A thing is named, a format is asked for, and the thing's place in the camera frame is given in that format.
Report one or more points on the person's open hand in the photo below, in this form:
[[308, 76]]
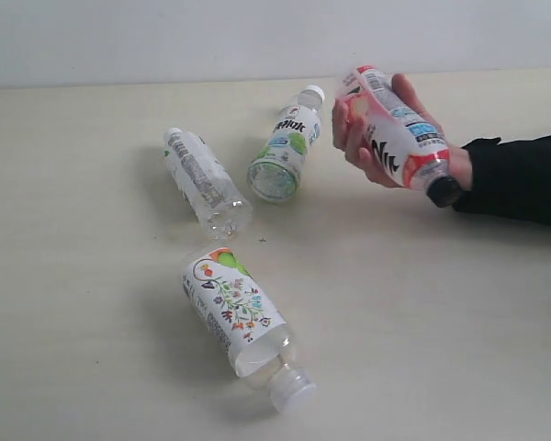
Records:
[[348, 137]]

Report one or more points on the pink label bottle black cap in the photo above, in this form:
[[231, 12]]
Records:
[[412, 152]]

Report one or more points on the clear bottle green lime label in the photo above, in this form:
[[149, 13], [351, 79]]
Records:
[[275, 173]]

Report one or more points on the clear bottle white text label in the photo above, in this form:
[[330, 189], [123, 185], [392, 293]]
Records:
[[220, 207]]

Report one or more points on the clear bottle floral label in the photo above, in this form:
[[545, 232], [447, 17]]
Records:
[[256, 338]]

